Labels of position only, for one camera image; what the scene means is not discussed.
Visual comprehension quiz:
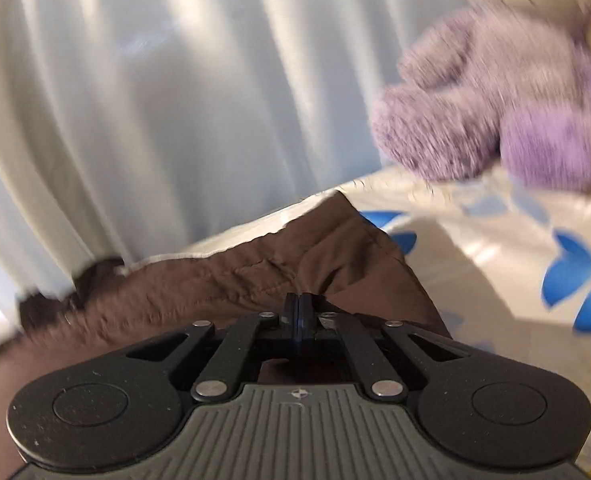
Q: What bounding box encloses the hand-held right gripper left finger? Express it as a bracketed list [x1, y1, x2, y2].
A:
[126, 293, 301, 404]

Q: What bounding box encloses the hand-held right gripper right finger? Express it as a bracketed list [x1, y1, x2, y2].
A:
[299, 293, 470, 404]

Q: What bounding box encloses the brown jacket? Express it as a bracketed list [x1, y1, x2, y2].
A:
[0, 191, 452, 480]

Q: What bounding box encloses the floral bed sheet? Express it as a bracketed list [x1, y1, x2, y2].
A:
[126, 166, 591, 480]

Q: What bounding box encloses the white sheer curtain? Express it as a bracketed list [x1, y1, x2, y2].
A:
[0, 0, 481, 356]

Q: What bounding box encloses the purple teddy bear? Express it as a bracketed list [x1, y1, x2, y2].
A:
[369, 0, 591, 192]

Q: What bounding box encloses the beige curtain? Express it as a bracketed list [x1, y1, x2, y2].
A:
[0, 0, 121, 273]

